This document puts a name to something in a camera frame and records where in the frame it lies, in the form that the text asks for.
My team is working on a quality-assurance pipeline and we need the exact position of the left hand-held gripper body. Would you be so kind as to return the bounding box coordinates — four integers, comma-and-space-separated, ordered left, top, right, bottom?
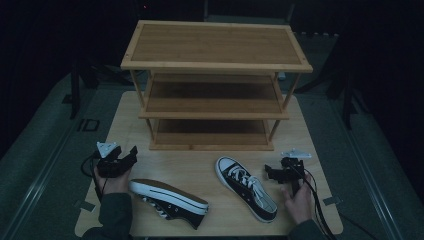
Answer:
96, 141, 134, 179

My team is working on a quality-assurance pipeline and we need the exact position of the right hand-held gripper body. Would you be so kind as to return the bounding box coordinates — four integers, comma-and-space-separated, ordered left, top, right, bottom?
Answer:
279, 148, 313, 198

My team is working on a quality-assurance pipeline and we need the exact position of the black canvas sneaker white sole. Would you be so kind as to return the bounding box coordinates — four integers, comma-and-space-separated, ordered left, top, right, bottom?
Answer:
214, 156, 278, 224
128, 178, 210, 231

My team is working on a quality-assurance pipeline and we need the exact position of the three-tier wooden shoe rack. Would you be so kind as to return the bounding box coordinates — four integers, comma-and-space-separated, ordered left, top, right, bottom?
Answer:
120, 19, 314, 152

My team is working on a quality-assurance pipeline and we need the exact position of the person's left hand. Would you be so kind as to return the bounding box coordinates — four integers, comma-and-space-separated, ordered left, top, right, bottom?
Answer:
93, 165, 133, 196

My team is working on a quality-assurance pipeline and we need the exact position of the person's right hand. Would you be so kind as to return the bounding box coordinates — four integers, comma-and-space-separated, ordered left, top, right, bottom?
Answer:
280, 173, 316, 226

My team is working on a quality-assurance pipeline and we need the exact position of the grey tape strip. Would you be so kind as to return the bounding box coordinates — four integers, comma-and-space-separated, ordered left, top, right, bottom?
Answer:
322, 196, 343, 207
73, 199, 97, 213

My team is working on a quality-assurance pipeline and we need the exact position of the black metal stand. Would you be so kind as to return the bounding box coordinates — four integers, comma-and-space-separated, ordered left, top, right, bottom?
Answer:
294, 33, 371, 132
61, 59, 134, 120

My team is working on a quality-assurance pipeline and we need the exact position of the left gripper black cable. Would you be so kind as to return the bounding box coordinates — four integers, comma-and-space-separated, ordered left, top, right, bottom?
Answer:
80, 150, 109, 202

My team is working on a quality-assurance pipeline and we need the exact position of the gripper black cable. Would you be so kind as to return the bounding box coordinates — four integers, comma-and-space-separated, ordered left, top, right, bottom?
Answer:
80, 150, 109, 202
289, 161, 338, 240

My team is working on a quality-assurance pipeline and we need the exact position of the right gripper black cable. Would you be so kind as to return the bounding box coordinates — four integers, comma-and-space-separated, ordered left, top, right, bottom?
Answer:
289, 161, 338, 240

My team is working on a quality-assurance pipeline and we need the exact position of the black floor cable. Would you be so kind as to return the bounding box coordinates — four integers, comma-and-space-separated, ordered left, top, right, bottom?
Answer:
338, 212, 379, 240

